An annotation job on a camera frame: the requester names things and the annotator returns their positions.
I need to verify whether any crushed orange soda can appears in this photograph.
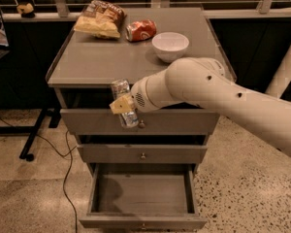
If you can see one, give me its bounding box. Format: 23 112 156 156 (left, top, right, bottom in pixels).
126 19 157 42

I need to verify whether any grey drawer cabinet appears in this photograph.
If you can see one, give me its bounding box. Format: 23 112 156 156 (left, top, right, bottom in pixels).
45 6 238 173

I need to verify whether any dark redbull can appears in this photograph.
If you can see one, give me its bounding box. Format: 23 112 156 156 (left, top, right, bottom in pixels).
111 79 138 128

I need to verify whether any black desk leg frame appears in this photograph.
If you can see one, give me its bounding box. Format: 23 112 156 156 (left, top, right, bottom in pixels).
0 109 61 162

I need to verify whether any grey bottom drawer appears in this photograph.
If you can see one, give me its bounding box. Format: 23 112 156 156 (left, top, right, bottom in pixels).
80 164 207 230

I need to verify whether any small yellow object on ledge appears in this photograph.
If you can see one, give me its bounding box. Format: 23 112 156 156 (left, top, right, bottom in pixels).
16 2 35 17

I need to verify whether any grey middle drawer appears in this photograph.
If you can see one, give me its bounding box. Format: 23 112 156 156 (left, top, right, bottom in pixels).
78 135 207 164

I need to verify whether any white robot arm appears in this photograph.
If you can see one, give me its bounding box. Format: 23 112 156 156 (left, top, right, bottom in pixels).
110 57 291 157

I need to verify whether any grey drawer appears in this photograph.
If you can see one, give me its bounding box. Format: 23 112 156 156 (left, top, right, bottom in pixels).
78 135 207 164
80 164 207 230
60 109 219 135

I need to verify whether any yellow chip bag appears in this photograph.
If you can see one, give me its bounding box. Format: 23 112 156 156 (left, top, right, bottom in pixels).
74 0 126 39

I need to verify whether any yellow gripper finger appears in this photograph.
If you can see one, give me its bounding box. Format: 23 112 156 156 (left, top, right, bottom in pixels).
110 94 135 115

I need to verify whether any white diagonal pole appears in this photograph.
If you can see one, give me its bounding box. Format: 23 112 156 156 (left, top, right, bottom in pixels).
266 45 291 98

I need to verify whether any grey top drawer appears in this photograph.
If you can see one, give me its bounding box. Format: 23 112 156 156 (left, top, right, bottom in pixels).
60 109 219 135

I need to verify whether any black floor cable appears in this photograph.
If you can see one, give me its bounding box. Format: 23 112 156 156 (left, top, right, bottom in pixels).
0 110 80 233

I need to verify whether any white ceramic bowl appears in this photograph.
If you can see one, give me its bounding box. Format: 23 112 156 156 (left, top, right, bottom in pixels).
151 32 189 63

